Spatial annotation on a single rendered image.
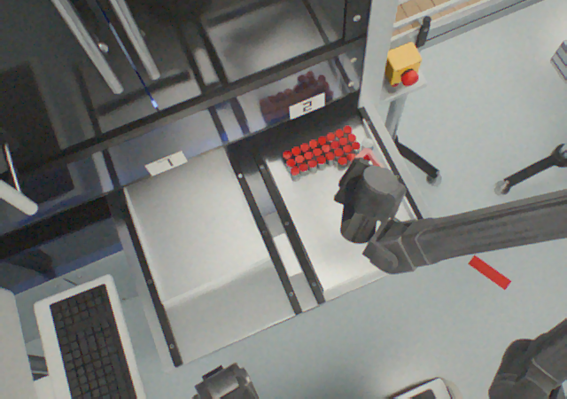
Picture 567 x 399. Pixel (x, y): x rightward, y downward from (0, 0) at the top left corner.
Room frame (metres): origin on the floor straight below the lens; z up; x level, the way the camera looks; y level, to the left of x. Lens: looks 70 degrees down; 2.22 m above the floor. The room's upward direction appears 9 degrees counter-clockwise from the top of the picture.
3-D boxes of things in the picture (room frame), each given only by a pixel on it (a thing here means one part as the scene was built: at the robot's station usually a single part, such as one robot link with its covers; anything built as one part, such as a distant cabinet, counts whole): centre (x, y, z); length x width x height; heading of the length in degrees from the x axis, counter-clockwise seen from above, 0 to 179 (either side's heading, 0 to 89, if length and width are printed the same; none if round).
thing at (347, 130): (0.57, -0.09, 0.90); 0.18 x 0.02 x 0.05; 104
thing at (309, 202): (0.42, -0.13, 0.90); 0.34 x 0.26 x 0.04; 14
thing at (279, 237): (0.34, 0.03, 0.91); 0.14 x 0.03 x 0.06; 15
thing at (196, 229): (0.45, 0.23, 0.90); 0.34 x 0.26 x 0.04; 14
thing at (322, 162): (0.53, -0.10, 0.90); 0.18 x 0.02 x 0.05; 104
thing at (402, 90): (0.75, -0.32, 0.87); 0.14 x 0.13 x 0.02; 14
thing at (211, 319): (0.42, 0.05, 0.87); 0.70 x 0.48 x 0.02; 104
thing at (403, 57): (0.71, -0.31, 0.99); 0.08 x 0.07 x 0.07; 14
